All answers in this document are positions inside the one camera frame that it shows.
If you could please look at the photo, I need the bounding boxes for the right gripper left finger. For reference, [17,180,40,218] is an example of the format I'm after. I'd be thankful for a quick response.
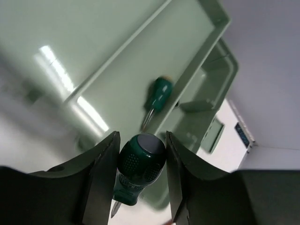
[0,131,120,225]

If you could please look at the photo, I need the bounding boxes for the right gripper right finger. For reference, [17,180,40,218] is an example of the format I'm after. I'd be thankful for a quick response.
[165,131,300,225]

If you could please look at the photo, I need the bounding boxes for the green stubby screwdriver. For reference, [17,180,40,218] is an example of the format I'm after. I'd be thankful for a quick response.
[141,75,173,131]
[111,133,166,218]

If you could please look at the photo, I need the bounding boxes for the green toolbox with clear lid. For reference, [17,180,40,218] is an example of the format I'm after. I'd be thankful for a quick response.
[0,0,240,210]

